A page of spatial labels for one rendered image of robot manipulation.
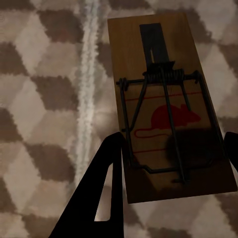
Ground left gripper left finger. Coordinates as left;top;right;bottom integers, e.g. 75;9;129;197
49;131;124;238

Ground mousetrap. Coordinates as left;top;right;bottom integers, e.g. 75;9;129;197
107;11;238;204

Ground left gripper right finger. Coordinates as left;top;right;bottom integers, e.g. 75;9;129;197
224;132;238;171

